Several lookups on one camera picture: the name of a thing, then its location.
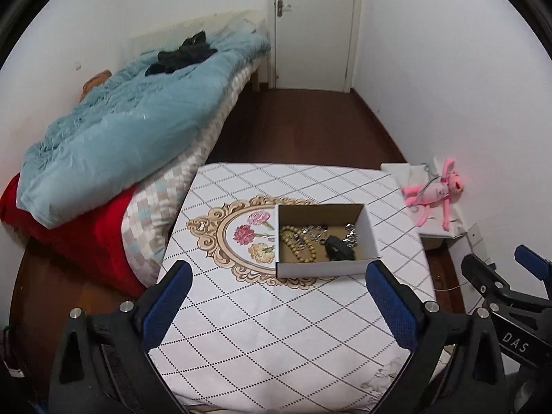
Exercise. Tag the white door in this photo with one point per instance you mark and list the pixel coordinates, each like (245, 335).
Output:
(315, 43)

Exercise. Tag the black clothing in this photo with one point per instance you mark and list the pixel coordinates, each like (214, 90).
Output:
(185, 56)

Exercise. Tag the white cardboard box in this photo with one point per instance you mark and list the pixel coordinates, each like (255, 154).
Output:
(319, 268)

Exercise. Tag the pink plush toy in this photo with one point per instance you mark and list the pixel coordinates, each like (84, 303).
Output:
(435, 192)

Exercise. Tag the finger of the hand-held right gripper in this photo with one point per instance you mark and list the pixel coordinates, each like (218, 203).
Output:
(532, 263)
(483, 276)

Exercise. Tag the white diamond pattern tablecloth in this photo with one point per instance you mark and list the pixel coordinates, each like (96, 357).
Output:
(280, 332)

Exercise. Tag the brown cardboard box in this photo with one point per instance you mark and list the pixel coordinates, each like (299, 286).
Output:
(431, 243)

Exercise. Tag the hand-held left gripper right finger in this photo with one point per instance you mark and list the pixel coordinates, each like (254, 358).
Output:
(390, 306)

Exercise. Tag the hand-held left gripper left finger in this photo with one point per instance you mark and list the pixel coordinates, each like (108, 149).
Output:
(168, 306)

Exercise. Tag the checkered bed sheet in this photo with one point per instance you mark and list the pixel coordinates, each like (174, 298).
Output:
(151, 224)

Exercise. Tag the light blue duvet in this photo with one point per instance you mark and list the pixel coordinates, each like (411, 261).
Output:
(129, 129)

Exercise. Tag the wooden bed leg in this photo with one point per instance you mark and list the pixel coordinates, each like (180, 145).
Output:
(255, 75)

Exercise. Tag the red blanket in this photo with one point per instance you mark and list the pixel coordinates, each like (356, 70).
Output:
(86, 233)

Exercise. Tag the brown pillow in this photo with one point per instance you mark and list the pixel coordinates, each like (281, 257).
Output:
(97, 80)

